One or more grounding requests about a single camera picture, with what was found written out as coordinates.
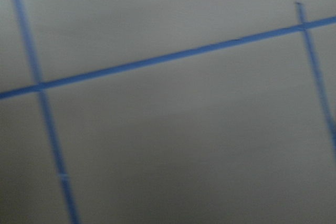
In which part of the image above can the brown paper table cover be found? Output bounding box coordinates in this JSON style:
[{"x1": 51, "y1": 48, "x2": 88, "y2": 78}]
[{"x1": 1, "y1": 0, "x2": 335, "y2": 223}]

